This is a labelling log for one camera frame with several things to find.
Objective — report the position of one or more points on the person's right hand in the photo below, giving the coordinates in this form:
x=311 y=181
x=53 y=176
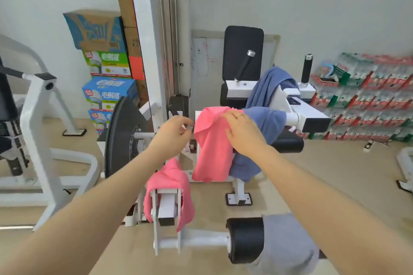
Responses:
x=246 y=136

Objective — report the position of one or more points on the person's left hand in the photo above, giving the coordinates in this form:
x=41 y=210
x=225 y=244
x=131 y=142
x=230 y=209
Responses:
x=172 y=137

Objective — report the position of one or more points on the blue towel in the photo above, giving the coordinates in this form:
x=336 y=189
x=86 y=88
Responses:
x=264 y=88
x=267 y=123

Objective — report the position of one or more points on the pink towel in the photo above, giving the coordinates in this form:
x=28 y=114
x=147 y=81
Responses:
x=171 y=178
x=211 y=149

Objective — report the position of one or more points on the grey towel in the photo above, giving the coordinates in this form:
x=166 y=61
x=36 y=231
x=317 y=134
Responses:
x=290 y=245

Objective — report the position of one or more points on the person's left forearm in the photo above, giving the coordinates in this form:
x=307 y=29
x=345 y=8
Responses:
x=96 y=207

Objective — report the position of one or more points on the person's right forearm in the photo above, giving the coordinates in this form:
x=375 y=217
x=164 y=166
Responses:
x=322 y=207

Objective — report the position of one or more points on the black weight plate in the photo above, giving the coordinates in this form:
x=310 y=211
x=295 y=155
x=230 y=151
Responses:
x=121 y=136

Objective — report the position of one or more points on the blue printed carton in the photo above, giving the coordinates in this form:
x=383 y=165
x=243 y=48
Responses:
x=98 y=120
x=109 y=94

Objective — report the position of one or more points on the black backrest pad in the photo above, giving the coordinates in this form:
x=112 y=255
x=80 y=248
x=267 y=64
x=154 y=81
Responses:
x=235 y=46

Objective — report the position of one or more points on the green and white carton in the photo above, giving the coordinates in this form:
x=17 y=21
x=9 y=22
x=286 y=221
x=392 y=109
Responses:
x=106 y=63

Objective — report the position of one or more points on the brown cardboard box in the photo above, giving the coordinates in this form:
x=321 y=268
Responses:
x=132 y=42
x=127 y=10

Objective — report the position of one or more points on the black weight bench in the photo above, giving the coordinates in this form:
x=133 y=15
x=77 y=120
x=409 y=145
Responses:
x=143 y=26

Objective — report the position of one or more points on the stack of bottled water packs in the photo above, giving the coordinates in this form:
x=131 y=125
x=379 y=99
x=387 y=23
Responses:
x=371 y=97

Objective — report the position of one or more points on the blue and brown carton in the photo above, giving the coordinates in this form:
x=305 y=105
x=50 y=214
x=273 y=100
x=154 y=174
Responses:
x=93 y=30

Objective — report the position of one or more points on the white tower gym machine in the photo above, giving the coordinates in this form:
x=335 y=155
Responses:
x=405 y=158

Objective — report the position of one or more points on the white gym machine frame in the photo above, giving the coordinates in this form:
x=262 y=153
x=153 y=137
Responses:
x=32 y=107

